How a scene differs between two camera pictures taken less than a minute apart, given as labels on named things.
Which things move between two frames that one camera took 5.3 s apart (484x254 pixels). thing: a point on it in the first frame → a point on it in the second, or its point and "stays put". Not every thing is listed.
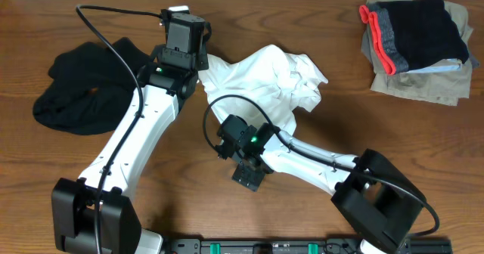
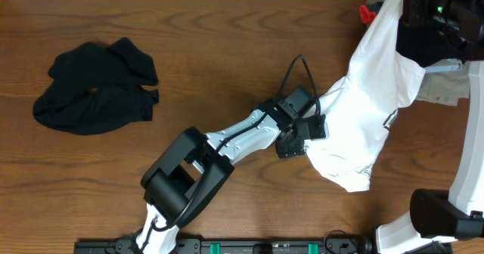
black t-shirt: [90, 88] stays put
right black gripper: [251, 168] → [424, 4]
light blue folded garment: [443, 65] stays put
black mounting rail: [307, 246] stays put
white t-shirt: [281, 82] → [361, 106]
